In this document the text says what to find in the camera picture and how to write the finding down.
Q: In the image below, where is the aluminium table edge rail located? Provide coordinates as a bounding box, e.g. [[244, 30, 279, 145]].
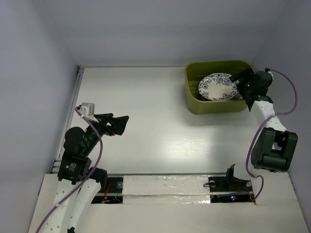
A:
[[50, 66, 85, 174]]

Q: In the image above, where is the blue floral white plate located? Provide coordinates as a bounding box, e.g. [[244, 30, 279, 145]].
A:
[[198, 73, 238, 101]]

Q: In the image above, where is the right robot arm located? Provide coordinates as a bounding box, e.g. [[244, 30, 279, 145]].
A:
[[230, 68, 298, 173]]

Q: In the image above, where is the olive green plastic bin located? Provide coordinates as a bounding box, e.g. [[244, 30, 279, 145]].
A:
[[185, 60, 253, 115]]

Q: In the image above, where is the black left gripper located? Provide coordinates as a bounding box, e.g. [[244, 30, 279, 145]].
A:
[[83, 112, 129, 154]]

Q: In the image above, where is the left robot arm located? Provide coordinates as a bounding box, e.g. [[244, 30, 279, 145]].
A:
[[43, 114, 129, 233]]

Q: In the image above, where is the white foil-covered base panel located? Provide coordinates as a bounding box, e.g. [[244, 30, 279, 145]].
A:
[[122, 175, 210, 204]]

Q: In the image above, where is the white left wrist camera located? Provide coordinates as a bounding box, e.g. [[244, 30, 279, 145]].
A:
[[77, 102, 99, 123]]

